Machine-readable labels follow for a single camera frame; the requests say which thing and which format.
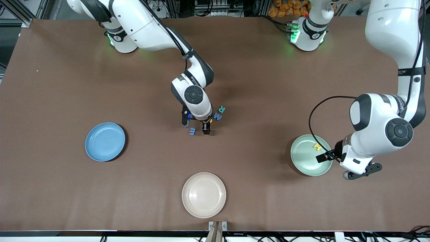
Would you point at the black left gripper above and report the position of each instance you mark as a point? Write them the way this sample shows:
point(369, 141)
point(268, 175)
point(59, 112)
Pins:
point(337, 149)

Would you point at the yellow letter H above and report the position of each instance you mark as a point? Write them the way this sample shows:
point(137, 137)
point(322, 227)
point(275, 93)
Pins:
point(317, 147)

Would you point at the blue capital letter M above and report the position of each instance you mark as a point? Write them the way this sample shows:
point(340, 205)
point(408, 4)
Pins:
point(217, 116)

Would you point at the teal letter R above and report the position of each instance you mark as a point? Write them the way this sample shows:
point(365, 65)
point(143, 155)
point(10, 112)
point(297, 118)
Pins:
point(220, 110)

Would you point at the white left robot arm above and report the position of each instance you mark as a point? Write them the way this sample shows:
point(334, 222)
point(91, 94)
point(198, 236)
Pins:
point(393, 27)

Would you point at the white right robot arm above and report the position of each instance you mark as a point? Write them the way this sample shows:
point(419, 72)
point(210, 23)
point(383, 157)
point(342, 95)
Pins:
point(141, 27)

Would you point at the green plate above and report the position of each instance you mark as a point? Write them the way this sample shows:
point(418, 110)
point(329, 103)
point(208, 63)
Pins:
point(305, 158)

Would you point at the beige plate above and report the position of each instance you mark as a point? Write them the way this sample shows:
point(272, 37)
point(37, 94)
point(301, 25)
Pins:
point(204, 195)

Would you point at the blue plate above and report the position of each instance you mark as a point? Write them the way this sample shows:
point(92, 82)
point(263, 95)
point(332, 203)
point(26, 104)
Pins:
point(105, 142)

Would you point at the metal equipment rack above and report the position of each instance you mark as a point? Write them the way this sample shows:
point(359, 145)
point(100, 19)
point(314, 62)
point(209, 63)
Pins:
point(218, 12)

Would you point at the orange packaged goods pile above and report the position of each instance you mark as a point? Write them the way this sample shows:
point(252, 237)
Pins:
point(285, 10)

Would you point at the metal table edge bracket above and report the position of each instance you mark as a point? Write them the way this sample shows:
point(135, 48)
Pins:
point(224, 226)

